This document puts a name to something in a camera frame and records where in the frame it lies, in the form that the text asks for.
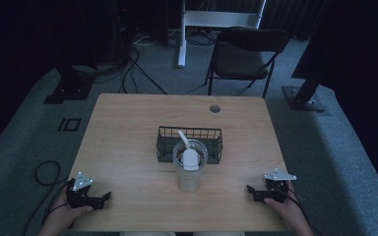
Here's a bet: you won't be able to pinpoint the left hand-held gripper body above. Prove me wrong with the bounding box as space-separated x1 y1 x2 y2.
65 171 96 210

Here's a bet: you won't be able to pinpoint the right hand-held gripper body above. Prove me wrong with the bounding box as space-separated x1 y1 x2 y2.
259 167 298 205

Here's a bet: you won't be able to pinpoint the white cup with clear lid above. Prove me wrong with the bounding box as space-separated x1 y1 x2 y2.
172 139 209 194

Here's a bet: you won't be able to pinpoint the black wire basket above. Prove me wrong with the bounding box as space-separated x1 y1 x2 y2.
156 125 224 165

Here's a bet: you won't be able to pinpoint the person's right hand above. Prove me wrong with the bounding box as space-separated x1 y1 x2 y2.
263 181 315 236

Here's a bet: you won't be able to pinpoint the person's left hand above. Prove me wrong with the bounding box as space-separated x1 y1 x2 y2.
38 196 95 236

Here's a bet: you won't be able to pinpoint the white plastic utensil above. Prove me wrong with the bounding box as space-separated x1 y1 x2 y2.
176 129 191 152

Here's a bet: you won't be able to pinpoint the black folding chair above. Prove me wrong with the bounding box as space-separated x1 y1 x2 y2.
204 27 290 99

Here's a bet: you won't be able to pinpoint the right hand-held gripper black cable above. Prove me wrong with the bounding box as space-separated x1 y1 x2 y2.
283 187 324 236

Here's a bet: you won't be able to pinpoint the hand-held gripper black cable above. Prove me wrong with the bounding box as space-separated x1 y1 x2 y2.
21 159 77 236
283 187 324 236

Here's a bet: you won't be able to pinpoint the left hand-held gripper black cable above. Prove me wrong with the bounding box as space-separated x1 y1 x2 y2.
21 159 77 236

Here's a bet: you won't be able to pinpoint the black stand with base plate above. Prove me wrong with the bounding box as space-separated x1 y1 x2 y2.
42 62 96 105
282 29 330 113

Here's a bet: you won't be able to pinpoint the black floor cables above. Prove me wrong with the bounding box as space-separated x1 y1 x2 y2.
72 29 218 96

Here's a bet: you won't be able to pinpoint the white desk frame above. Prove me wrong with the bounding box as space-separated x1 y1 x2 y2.
177 0 268 69

